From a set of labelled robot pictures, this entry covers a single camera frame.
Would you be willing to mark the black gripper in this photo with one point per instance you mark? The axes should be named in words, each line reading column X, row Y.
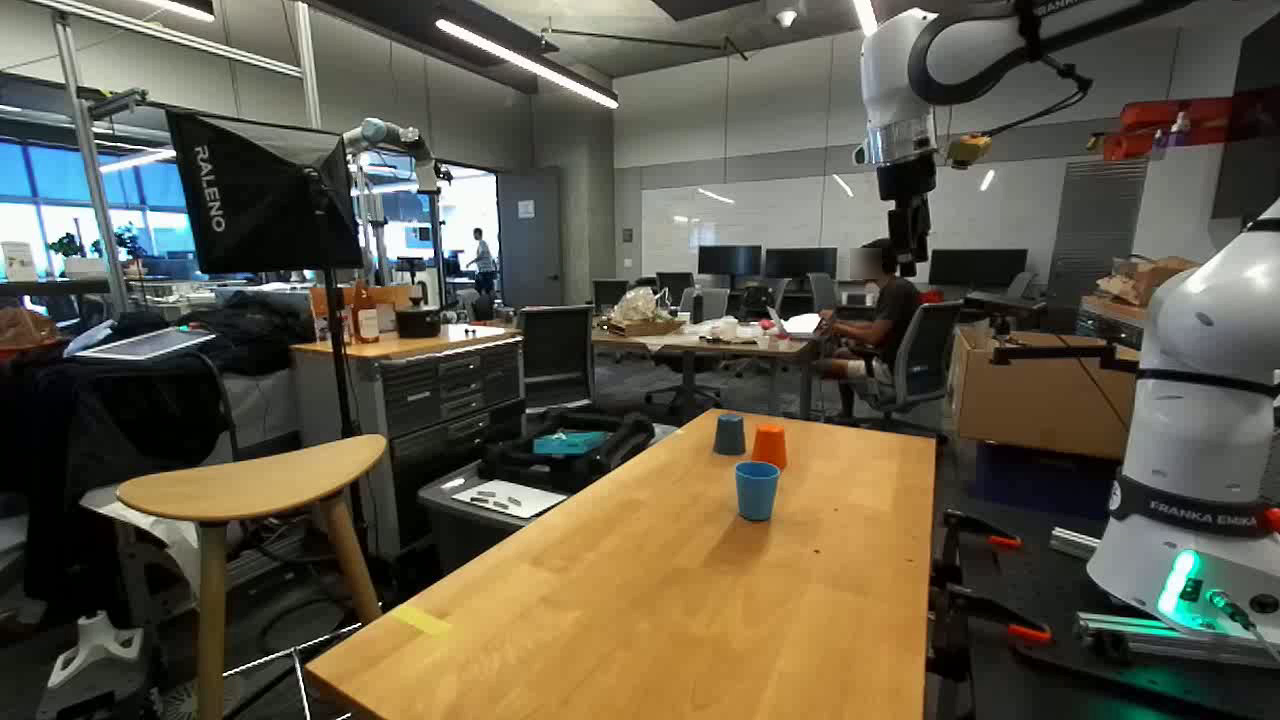
column 904, row 177

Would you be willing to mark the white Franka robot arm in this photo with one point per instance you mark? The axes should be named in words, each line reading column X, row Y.
column 1207, row 384

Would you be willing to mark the dark blue plastic cup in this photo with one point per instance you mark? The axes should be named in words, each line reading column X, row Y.
column 730, row 434

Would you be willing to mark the light blue plastic cup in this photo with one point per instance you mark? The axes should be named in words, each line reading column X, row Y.
column 759, row 495

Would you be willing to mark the wide black computer monitor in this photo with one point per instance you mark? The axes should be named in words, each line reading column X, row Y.
column 977, row 270

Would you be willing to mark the seated person dark shirt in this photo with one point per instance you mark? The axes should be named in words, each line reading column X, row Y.
column 886, row 313

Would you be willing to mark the grey office chair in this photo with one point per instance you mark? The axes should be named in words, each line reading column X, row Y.
column 921, row 352

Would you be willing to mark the brown cardboard box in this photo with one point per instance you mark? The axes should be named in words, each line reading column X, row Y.
column 1042, row 392

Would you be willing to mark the wooden background desk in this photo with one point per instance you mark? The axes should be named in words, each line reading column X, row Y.
column 700, row 348

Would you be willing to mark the black bag with teal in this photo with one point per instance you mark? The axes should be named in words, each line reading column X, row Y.
column 575, row 444

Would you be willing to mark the standing person in doorway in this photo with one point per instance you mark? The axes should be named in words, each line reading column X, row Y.
column 480, row 261

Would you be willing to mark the grey plastic case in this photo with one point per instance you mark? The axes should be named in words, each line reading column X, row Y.
column 485, row 504

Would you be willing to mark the grey drawer cabinet wooden top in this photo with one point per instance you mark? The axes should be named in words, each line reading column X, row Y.
column 424, row 400

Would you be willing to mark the black softbox light stand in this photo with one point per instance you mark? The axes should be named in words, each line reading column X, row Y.
column 339, row 347

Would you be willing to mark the yellow tape strip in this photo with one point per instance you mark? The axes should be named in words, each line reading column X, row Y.
column 424, row 621

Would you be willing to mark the black photo softbox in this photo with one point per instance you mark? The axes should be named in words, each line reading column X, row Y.
column 261, row 202

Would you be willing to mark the wooden three-legged stool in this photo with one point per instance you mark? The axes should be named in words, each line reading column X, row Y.
column 255, row 486

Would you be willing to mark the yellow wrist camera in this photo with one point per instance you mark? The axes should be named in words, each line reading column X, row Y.
column 964, row 151

